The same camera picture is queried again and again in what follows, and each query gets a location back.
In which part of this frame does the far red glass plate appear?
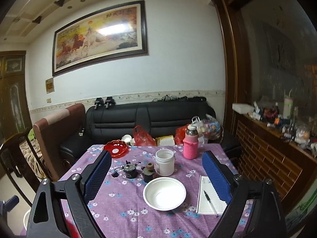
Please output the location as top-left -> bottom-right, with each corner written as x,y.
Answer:
103,140 -> 129,158

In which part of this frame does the dark wooden chair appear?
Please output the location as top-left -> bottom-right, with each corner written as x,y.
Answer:
1,128 -> 53,193

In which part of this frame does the brick-pattern counter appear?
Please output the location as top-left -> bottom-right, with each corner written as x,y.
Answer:
235,114 -> 316,214

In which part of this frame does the white plastic jar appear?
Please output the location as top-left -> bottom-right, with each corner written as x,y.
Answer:
155,149 -> 175,177

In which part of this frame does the black ballpoint pen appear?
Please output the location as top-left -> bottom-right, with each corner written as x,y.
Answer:
204,190 -> 219,217

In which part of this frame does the red glass plate with sticker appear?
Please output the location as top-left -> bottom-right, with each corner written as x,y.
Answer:
66,219 -> 81,238

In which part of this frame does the lined paper notepad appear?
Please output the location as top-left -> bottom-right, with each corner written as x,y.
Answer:
196,176 -> 227,215

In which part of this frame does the clear bag of toys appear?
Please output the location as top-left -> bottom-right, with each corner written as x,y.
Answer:
192,114 -> 222,140

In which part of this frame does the small black clip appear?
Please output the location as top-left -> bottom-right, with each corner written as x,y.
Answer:
111,171 -> 119,178

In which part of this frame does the black leather sofa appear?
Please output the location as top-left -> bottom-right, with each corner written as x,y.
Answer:
59,101 -> 216,165

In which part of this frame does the red plastic bag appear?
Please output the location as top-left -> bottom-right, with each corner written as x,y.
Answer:
133,125 -> 156,146

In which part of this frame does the framed horse painting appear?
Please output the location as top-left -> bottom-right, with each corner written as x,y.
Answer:
52,0 -> 148,77

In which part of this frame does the large white foam bowl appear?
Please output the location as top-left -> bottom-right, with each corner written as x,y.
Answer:
143,177 -> 186,211

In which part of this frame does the brown pink armchair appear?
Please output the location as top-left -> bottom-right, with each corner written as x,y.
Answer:
33,103 -> 85,181

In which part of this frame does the wooden cabinet with glass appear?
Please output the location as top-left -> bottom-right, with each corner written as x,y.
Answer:
1,51 -> 32,140

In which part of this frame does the pink knit-sleeved bottle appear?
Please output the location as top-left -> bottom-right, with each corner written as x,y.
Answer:
183,124 -> 198,160

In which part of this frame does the yellow wall notice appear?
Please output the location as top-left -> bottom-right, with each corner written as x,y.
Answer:
45,77 -> 55,93

